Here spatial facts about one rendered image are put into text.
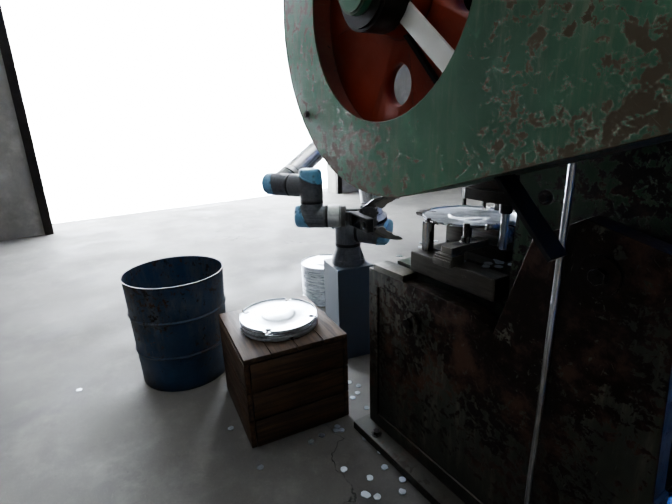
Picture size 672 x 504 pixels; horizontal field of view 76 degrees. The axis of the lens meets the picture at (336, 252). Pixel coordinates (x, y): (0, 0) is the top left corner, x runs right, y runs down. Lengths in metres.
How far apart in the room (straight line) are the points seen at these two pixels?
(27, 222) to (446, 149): 4.97
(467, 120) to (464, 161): 0.07
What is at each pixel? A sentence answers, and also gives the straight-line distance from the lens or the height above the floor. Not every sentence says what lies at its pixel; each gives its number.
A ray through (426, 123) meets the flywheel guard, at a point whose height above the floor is 1.08.
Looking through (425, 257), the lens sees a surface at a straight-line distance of 1.25.
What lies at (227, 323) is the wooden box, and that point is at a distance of 1.71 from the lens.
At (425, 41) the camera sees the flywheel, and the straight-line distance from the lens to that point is 0.90.
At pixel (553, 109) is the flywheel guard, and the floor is 1.09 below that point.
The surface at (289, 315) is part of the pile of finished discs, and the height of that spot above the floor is 0.39.
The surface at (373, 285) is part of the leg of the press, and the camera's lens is 1.41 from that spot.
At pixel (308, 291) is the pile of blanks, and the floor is 0.09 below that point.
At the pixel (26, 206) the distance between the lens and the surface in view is 5.42.
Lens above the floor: 1.09
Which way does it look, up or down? 17 degrees down
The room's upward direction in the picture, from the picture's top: 2 degrees counter-clockwise
